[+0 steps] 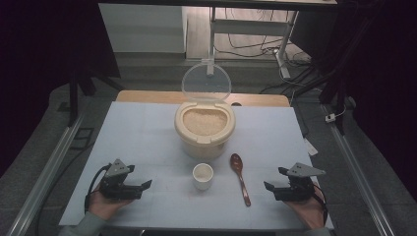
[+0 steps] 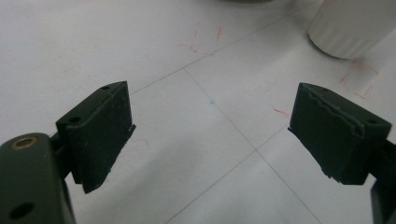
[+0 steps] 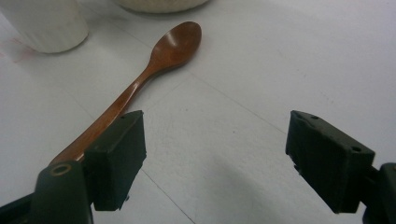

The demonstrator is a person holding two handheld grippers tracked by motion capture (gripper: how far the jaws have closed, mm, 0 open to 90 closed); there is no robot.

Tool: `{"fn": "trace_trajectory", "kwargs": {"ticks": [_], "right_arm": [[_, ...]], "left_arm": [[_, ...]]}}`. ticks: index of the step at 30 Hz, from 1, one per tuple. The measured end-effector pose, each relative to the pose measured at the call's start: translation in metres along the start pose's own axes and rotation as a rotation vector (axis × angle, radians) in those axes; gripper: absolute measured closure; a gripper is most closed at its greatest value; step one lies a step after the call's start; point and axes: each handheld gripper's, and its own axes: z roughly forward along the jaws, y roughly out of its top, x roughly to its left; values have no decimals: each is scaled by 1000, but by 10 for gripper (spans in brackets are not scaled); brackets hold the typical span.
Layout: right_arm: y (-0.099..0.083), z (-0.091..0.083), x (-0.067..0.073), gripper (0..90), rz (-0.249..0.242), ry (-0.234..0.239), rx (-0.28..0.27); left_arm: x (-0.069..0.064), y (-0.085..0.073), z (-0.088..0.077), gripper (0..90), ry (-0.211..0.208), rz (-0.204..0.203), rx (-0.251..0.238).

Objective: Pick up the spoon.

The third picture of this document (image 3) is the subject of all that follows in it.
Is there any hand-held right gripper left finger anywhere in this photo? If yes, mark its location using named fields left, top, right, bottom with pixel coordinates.
left=29, top=110, right=148, bottom=224

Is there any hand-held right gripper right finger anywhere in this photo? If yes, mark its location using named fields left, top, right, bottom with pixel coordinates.
left=285, top=110, right=396, bottom=224

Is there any brown wooden spoon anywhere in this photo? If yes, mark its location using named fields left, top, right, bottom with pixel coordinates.
left=49, top=21, right=203, bottom=166

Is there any white cup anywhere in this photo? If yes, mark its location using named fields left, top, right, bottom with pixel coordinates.
left=0, top=0, right=90, bottom=54

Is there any cream rice container with lid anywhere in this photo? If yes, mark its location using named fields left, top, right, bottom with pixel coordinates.
left=113, top=0, right=211, bottom=14

